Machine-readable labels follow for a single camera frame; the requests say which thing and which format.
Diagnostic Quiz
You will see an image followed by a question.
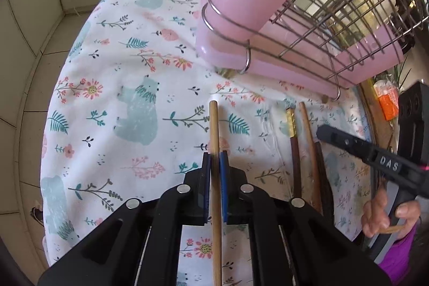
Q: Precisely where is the light wooden chopstick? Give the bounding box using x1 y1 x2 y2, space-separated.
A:
208 100 224 286
298 101 324 217

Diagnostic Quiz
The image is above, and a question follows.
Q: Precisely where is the person's right hand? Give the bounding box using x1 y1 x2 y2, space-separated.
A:
361 187 420 238

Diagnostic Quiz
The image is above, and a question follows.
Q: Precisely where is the dark slipper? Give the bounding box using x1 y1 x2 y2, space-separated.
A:
30 206 45 226

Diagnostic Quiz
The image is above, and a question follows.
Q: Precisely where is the brown chopstick with gold end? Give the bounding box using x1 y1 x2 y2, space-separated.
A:
286 108 303 200

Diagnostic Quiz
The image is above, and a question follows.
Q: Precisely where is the person's purple clothing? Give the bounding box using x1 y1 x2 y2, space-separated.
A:
378 225 421 285

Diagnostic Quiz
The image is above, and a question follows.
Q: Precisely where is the metal wire dish rack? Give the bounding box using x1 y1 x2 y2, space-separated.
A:
202 0 429 103

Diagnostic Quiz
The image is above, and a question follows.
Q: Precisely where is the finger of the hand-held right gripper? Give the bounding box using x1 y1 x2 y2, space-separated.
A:
316 124 370 160

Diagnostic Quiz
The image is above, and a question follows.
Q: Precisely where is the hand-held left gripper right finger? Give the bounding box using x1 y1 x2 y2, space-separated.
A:
219 151 393 286

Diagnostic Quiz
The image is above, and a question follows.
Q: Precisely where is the orange packet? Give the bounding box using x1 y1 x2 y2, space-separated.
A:
373 80 400 121

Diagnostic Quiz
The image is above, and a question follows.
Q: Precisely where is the pink drip tray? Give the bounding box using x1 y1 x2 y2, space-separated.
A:
194 0 405 90

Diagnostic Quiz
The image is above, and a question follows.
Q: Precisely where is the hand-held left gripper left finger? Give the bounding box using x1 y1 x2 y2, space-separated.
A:
38 153 212 286

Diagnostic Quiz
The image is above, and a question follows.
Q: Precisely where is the bear and flower printed tablecloth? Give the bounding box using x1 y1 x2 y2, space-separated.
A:
39 0 373 286

